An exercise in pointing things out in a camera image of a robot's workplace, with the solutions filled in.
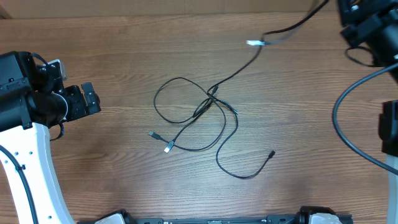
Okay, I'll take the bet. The black multi-head usb cable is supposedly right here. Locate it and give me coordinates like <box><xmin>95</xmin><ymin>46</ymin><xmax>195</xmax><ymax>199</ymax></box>
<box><xmin>148</xmin><ymin>0</ymin><xmax>330</xmax><ymax>180</ymax></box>

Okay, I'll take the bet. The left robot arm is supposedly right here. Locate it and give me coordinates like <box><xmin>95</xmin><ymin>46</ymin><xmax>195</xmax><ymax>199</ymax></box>
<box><xmin>1</xmin><ymin>51</ymin><xmax>101</xmax><ymax>223</ymax></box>

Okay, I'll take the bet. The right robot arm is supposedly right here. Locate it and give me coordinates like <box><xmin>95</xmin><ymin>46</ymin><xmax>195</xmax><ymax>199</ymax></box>
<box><xmin>332</xmin><ymin>0</ymin><xmax>397</xmax><ymax>223</ymax></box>

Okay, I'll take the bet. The left camera cable black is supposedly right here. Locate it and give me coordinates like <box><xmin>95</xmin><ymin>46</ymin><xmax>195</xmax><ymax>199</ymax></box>
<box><xmin>0</xmin><ymin>144</ymin><xmax>40</xmax><ymax>224</ymax></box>

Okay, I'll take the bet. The camera cable black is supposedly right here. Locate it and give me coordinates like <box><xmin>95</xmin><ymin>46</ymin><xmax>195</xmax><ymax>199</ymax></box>
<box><xmin>0</xmin><ymin>144</ymin><xmax>40</xmax><ymax>224</ymax></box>
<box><xmin>331</xmin><ymin>63</ymin><xmax>397</xmax><ymax>175</ymax></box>

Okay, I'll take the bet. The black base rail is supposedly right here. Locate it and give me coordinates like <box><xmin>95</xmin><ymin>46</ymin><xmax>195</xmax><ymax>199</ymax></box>
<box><xmin>78</xmin><ymin>206</ymin><xmax>354</xmax><ymax>224</ymax></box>

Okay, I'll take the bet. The right camera cable black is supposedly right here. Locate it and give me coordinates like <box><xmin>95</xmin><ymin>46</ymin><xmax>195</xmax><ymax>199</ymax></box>
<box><xmin>331</xmin><ymin>63</ymin><xmax>397</xmax><ymax>175</ymax></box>

